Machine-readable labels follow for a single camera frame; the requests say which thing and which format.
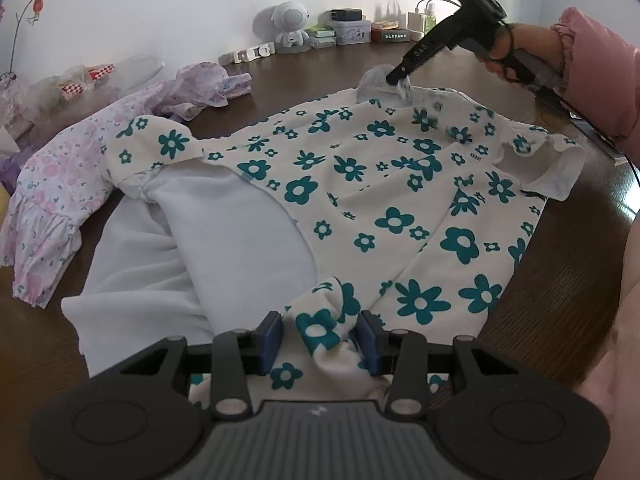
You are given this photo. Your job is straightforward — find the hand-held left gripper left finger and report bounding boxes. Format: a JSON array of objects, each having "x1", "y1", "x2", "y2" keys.
[{"x1": 120, "y1": 311, "x2": 284, "y2": 418}]

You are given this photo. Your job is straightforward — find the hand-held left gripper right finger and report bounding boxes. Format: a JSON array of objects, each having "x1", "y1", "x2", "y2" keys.
[{"x1": 356, "y1": 310, "x2": 521, "y2": 415}]

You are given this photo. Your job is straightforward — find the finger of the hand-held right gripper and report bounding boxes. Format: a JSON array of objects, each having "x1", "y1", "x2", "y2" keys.
[{"x1": 387, "y1": 14, "x2": 469, "y2": 89}]

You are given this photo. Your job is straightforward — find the cream teal flower garment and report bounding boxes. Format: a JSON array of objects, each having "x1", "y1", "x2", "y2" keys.
[{"x1": 61, "y1": 64, "x2": 587, "y2": 411}]

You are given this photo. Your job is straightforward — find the person's right forearm pink sleeve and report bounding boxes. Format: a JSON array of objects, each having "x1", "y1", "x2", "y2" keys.
[{"x1": 550, "y1": 7, "x2": 640, "y2": 147}]

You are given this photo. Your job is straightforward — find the person's right hand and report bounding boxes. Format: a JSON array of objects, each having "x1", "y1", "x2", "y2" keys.
[{"x1": 477, "y1": 24, "x2": 564, "y2": 83}]

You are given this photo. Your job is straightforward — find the dark small box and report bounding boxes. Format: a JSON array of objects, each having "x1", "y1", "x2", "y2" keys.
[{"x1": 372, "y1": 28, "x2": 412, "y2": 44}]

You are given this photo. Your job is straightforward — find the grey tin box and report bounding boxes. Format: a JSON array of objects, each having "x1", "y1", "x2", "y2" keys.
[{"x1": 332, "y1": 19, "x2": 372, "y2": 46}]

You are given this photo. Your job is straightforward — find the green and white boxes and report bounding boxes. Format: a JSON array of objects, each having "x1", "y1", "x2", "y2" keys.
[{"x1": 304, "y1": 25, "x2": 336, "y2": 50}]

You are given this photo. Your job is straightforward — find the white robot-shaped speaker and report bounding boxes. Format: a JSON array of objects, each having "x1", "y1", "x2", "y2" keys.
[{"x1": 270, "y1": 1, "x2": 311, "y2": 55}]

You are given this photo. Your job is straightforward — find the white power strip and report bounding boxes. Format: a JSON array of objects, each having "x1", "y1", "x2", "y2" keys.
[{"x1": 220, "y1": 42, "x2": 276, "y2": 65}]

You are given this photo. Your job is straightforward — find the lilac floral garment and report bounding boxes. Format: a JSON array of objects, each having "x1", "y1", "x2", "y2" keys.
[{"x1": 154, "y1": 61, "x2": 254, "y2": 122}]

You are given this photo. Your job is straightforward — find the person's pink clothing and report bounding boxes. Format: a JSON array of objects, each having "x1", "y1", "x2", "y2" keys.
[{"x1": 584, "y1": 282, "x2": 640, "y2": 443}]

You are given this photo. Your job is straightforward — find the pink floral dress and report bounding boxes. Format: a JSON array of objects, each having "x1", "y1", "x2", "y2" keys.
[{"x1": 0, "y1": 82, "x2": 168, "y2": 309}]

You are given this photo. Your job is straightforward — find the clear plastic bags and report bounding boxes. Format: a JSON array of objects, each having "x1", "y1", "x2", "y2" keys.
[{"x1": 27, "y1": 54, "x2": 163, "y2": 113}]

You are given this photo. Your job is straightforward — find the purple plastic bag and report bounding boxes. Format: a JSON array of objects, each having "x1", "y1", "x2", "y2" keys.
[{"x1": 0, "y1": 72, "x2": 32, "y2": 188}]

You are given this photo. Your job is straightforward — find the red checkered packet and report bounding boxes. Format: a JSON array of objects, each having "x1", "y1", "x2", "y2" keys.
[{"x1": 59, "y1": 62, "x2": 117, "y2": 99}]

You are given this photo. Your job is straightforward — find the flower wall sticker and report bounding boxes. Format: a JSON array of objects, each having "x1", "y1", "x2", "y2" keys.
[{"x1": 9, "y1": 0, "x2": 44, "y2": 77}]

